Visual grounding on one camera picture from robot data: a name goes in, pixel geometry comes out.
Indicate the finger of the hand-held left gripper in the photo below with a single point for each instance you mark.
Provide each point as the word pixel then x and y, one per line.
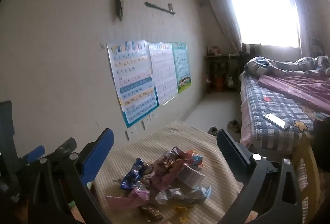
pixel 65 146
pixel 36 153

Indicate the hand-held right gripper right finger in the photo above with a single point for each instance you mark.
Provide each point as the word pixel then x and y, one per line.
pixel 232 154

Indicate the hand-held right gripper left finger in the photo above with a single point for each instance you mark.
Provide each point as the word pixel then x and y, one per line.
pixel 103 149

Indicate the small white carton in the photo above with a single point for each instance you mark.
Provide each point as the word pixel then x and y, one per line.
pixel 190 176

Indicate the pile of snack wrappers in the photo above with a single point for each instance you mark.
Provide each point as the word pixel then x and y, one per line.
pixel 165 162

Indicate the beige checked tablecloth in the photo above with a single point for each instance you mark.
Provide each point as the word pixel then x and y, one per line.
pixel 180 140

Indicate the white phone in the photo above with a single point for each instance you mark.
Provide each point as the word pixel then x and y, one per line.
pixel 277 120

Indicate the folded purple grey blankets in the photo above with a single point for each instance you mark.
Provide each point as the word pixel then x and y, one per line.
pixel 270 113

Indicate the orange canister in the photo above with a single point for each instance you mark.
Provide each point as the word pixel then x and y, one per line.
pixel 219 83

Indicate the yellow wooden chair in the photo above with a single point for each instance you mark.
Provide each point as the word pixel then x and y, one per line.
pixel 306 162

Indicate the dark shelf unit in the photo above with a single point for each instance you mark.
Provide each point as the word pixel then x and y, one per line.
pixel 224 66

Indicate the purple blanket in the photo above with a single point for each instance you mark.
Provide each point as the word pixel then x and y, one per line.
pixel 301 90

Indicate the crumpled blue white quilt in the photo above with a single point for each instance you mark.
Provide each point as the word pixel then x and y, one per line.
pixel 283 65

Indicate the sheer curtain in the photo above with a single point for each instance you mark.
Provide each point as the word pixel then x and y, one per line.
pixel 221 12

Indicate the bright window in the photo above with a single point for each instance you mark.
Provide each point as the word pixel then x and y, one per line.
pixel 265 12

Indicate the blue wall poster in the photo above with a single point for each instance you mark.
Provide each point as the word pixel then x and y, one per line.
pixel 134 84

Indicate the white wall poster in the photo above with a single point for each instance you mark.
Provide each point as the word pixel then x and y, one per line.
pixel 163 72

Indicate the green wall poster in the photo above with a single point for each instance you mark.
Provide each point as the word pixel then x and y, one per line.
pixel 182 66

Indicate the black wall hook rail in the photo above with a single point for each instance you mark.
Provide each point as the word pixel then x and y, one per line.
pixel 159 8

